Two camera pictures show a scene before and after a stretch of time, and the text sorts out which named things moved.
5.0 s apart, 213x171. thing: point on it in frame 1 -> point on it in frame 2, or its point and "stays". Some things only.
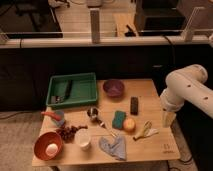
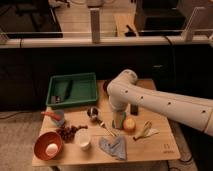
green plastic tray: [75, 88] stays
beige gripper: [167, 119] -> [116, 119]
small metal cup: [93, 111] stays
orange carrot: [52, 114] stays
